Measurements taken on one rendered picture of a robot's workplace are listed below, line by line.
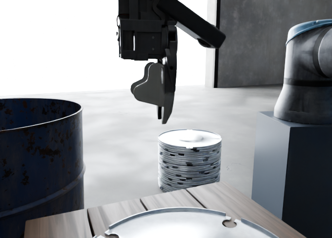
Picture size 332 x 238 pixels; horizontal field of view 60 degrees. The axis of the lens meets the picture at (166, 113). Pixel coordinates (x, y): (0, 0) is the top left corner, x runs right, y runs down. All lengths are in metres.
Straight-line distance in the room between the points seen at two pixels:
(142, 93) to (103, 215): 0.22
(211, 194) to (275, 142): 0.26
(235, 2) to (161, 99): 5.18
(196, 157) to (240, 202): 0.68
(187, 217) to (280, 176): 0.33
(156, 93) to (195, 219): 0.21
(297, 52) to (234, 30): 4.78
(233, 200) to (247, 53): 5.23
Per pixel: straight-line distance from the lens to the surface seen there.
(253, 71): 5.84
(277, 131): 0.75
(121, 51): 0.41
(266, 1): 6.06
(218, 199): 0.55
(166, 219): 0.49
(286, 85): 0.77
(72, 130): 0.66
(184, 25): 0.44
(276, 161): 0.76
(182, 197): 0.55
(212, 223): 0.48
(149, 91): 0.42
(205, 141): 1.29
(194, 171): 1.24
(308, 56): 0.73
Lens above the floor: 0.61
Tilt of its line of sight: 12 degrees down
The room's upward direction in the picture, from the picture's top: straight up
